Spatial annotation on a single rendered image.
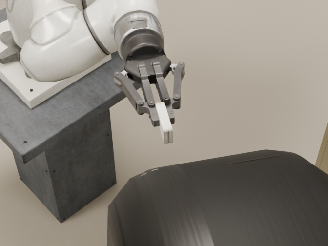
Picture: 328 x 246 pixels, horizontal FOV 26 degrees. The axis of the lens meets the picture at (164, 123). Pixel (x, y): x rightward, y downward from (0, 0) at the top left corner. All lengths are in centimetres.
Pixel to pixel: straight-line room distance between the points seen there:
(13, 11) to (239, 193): 116
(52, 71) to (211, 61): 161
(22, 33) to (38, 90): 16
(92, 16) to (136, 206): 60
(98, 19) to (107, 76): 66
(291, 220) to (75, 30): 71
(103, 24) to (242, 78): 159
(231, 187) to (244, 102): 198
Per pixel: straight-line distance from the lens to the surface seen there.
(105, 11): 136
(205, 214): 80
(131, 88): 121
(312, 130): 277
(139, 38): 127
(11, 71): 201
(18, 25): 190
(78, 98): 197
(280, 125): 276
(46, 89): 196
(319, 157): 233
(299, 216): 81
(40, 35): 140
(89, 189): 247
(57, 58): 139
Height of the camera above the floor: 214
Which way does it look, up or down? 52 degrees down
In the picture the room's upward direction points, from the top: straight up
